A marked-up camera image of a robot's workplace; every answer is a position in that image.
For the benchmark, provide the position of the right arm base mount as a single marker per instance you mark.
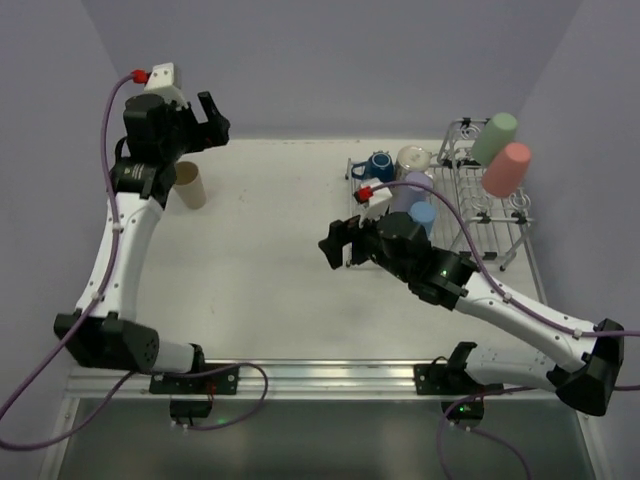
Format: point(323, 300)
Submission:
point(447, 377)

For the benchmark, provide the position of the white patterned mug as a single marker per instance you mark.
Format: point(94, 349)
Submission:
point(412, 158)

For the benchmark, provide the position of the dark blue ceramic mug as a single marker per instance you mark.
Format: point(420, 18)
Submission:
point(378, 166)

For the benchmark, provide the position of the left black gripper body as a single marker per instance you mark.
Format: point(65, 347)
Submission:
point(201, 128)

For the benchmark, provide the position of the green plastic cup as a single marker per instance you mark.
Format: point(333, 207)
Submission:
point(498, 132)

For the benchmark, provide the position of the pink plastic cup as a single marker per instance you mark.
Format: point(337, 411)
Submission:
point(508, 169)

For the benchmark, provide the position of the light blue plastic cup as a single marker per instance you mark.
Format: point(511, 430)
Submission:
point(424, 214)

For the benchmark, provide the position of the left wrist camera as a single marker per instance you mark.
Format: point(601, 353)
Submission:
point(165, 78)

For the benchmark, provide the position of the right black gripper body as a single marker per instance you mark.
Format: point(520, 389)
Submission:
point(351, 242)

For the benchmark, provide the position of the metal wire dish rack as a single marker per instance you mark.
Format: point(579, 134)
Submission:
point(500, 227)

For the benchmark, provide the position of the lavender plastic cup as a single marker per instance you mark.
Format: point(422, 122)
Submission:
point(405, 196)

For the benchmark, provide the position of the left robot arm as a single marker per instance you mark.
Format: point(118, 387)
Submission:
point(102, 332)

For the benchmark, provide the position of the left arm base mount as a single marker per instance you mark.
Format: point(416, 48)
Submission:
point(191, 399)

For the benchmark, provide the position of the beige plastic cup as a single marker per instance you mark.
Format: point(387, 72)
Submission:
point(189, 186)

